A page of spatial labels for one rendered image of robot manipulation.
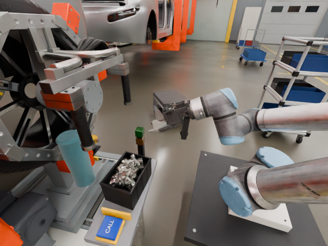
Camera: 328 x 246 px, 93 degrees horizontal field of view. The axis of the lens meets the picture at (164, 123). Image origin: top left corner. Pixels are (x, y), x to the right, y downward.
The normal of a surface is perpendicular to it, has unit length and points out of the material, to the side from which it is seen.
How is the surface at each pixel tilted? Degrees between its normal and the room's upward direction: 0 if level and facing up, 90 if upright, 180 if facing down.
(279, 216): 5
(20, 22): 90
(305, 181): 77
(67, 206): 0
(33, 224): 90
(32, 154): 90
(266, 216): 5
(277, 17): 90
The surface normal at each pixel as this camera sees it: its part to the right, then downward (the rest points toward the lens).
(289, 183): -0.95, -0.09
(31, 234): 0.98, 0.12
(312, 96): -0.20, 0.53
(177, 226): 0.02, -0.84
